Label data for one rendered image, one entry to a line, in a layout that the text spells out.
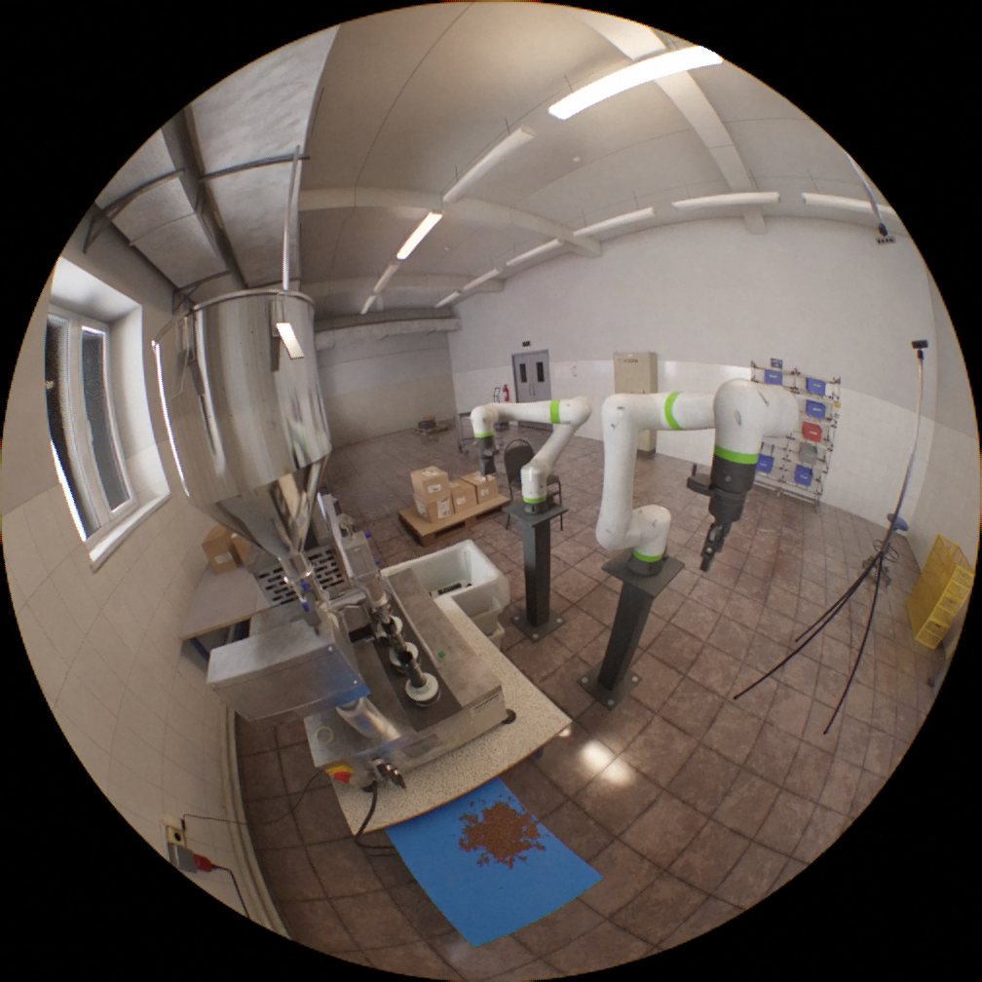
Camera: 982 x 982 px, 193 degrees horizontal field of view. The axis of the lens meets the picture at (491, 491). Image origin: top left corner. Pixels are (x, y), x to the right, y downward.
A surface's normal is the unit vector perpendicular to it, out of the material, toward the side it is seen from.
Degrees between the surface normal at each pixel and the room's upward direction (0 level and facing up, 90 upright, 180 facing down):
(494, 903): 0
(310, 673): 90
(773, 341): 90
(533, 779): 0
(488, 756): 0
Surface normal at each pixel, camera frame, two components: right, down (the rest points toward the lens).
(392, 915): -0.11, -0.92
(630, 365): -0.82, 0.30
